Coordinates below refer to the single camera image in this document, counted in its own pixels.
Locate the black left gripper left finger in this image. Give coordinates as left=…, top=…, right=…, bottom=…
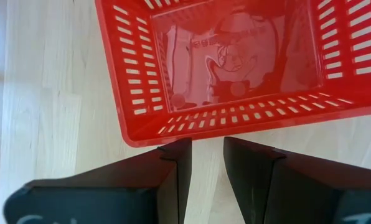
left=3, top=138, right=193, bottom=224

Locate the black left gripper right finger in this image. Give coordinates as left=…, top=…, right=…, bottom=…
left=222, top=136, right=371, bottom=224

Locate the red slotted plastic basket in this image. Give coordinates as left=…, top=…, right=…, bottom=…
left=94, top=0, right=371, bottom=149

